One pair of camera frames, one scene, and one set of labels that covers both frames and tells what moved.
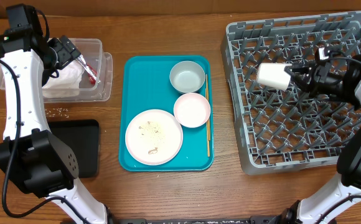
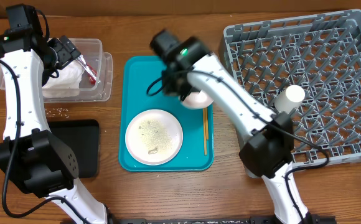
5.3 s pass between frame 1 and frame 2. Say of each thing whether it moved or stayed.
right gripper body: moved
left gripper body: stayed
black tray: stayed
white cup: moved
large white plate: stayed
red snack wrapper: stayed
